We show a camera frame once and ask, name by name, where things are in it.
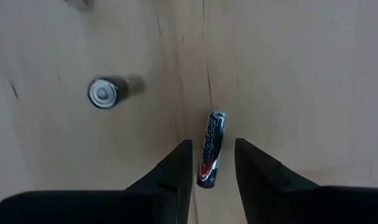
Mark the Energizer AA battery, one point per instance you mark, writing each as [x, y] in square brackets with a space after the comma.
[103, 92]
[212, 149]

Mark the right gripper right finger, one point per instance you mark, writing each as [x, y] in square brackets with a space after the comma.
[266, 193]

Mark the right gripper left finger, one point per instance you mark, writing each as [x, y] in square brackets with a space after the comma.
[173, 186]

